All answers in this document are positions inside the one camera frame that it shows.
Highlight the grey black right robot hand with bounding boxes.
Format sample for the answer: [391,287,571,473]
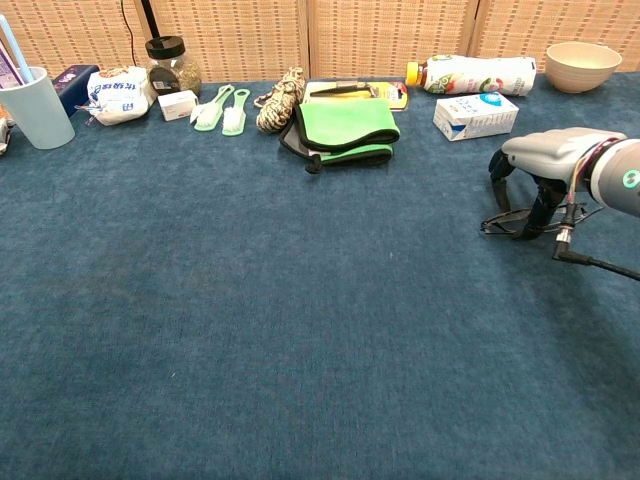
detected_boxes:
[488,127,628,241]

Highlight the black wire eyeglasses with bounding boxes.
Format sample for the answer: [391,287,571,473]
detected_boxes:
[479,202,604,239]

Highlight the white and blue carton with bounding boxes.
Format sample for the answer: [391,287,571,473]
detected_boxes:
[432,91,520,143]

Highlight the beige bowl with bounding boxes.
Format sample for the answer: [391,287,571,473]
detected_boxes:
[544,41,624,95]

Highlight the white-labelled bottle with yellow cap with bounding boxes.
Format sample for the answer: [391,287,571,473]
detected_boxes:
[405,54,538,98]

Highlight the razor on yellow blister card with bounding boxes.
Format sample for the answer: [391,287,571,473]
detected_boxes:
[303,79,411,113]

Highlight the bamboo folding screen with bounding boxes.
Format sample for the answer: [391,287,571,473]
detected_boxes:
[0,0,640,84]

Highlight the folded green cloth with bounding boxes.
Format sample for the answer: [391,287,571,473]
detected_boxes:
[294,98,402,164]

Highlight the grey cloth with black edge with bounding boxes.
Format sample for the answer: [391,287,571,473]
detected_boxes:
[278,117,324,175]

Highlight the green brush with white bristles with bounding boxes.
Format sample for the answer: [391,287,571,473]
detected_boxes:
[189,84,236,133]
[221,88,251,137]

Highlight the small white box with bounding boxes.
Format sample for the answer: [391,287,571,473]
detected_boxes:
[157,89,200,123]

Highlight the glass jar with black lid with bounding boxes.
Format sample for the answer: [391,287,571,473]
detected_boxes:
[144,35,203,97]

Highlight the black stand pole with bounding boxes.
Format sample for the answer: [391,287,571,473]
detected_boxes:
[139,0,162,41]

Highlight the white printed powder bag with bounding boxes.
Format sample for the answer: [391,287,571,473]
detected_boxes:
[74,66,157,127]

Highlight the dark blue cardboard box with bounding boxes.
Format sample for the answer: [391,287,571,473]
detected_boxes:
[51,64,101,119]

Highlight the light blue plastic cup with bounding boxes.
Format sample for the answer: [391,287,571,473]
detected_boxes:
[0,66,76,150]

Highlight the light blue toothbrush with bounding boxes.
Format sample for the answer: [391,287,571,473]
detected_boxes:
[0,13,35,84]

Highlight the purple toothpaste tube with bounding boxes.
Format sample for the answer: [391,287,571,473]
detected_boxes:
[0,39,26,90]

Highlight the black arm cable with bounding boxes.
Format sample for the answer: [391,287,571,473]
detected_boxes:
[551,199,640,282]

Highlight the coiled brown white rope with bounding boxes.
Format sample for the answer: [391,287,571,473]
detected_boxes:
[253,67,306,135]

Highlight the thin black hanging cable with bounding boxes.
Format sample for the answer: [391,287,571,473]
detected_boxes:
[119,0,139,69]

